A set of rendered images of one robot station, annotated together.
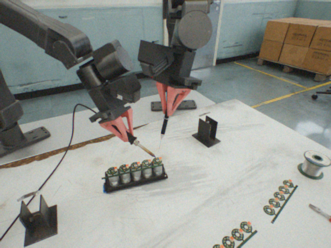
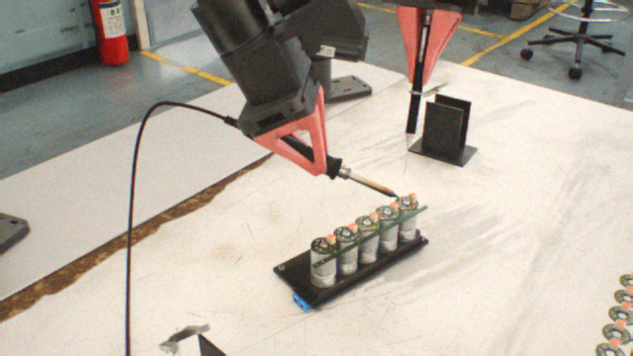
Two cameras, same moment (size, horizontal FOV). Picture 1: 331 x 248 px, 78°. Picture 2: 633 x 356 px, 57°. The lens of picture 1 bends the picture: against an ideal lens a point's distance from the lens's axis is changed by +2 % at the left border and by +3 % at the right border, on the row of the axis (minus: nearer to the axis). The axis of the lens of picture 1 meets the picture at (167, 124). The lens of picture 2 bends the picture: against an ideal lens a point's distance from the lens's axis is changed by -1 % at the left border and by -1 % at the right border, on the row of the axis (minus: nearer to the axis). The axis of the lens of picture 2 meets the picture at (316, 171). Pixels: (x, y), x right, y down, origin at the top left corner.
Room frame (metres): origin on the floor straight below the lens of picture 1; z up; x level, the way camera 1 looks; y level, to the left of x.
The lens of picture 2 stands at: (-0.06, 0.30, 1.16)
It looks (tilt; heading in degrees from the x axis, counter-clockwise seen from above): 32 degrees down; 338
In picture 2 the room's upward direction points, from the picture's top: straight up
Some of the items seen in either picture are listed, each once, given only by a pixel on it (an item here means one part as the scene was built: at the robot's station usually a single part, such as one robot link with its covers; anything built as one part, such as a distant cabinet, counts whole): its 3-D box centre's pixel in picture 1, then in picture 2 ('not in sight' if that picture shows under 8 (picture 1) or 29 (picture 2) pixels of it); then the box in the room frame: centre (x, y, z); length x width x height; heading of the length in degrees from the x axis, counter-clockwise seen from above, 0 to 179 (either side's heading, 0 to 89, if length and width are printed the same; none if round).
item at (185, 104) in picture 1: (173, 98); (312, 75); (0.78, -0.03, 0.79); 0.20 x 0.07 x 0.08; 95
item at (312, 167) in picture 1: (313, 164); not in sight; (0.40, -0.40, 0.78); 0.06 x 0.06 x 0.05
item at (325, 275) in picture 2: (114, 177); (323, 265); (0.34, 0.13, 0.79); 0.02 x 0.02 x 0.05
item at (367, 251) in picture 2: (136, 172); (366, 242); (0.36, 0.08, 0.79); 0.02 x 0.02 x 0.05
